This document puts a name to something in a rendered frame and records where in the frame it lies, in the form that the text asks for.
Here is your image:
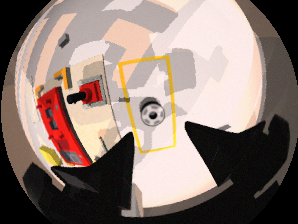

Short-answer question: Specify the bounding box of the yellow rectangular outline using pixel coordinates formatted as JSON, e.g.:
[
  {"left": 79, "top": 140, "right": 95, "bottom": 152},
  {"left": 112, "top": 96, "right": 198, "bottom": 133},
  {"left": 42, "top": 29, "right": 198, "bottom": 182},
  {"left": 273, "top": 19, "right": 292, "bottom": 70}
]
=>
[{"left": 118, "top": 55, "right": 177, "bottom": 153}]

